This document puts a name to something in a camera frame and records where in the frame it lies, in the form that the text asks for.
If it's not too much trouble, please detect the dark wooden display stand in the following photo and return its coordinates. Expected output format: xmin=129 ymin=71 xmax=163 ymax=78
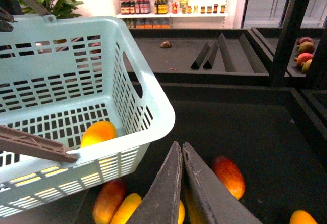
xmin=74 ymin=27 xmax=327 ymax=224

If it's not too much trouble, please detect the yellow orange mango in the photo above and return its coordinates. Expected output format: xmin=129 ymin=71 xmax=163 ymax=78
xmin=80 ymin=121 xmax=117 ymax=148

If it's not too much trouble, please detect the black triangular divider right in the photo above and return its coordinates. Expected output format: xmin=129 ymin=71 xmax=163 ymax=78
xmin=203 ymin=41 xmax=218 ymax=69

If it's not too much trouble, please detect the glass door refrigerator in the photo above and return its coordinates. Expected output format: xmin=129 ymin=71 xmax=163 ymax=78
xmin=242 ymin=0 xmax=326 ymax=28

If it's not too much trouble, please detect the red green mangoes pile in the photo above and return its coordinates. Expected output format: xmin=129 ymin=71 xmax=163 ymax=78
xmin=294 ymin=36 xmax=315 ymax=69

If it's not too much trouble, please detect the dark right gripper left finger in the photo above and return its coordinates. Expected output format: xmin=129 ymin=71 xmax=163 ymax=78
xmin=127 ymin=142 xmax=182 ymax=223

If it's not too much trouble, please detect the light blue plastic basket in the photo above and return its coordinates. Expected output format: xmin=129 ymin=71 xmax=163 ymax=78
xmin=1 ymin=15 xmax=175 ymax=219

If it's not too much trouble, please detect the red orange mango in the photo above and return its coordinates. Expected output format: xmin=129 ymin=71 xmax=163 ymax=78
xmin=212 ymin=155 xmax=246 ymax=200

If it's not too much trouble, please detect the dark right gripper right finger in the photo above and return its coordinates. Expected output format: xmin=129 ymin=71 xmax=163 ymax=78
xmin=182 ymin=143 xmax=260 ymax=223

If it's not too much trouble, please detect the brown fruit on tray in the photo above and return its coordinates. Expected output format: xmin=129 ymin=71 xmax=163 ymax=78
xmin=160 ymin=41 xmax=172 ymax=49

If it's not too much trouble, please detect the yellow mango middle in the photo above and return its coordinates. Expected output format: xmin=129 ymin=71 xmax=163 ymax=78
xmin=178 ymin=200 xmax=185 ymax=224

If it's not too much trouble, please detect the red mango left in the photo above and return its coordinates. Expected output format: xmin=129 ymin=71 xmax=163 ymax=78
xmin=92 ymin=179 xmax=127 ymax=223

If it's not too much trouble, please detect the white shelf with bottles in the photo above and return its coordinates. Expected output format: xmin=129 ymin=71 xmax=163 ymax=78
xmin=117 ymin=0 xmax=228 ymax=29

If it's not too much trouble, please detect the yellow mango beside red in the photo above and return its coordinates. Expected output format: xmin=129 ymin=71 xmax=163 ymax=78
xmin=110 ymin=193 xmax=142 ymax=224

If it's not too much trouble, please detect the yellow mango far right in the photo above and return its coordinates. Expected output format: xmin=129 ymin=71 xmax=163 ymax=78
xmin=289 ymin=210 xmax=317 ymax=224

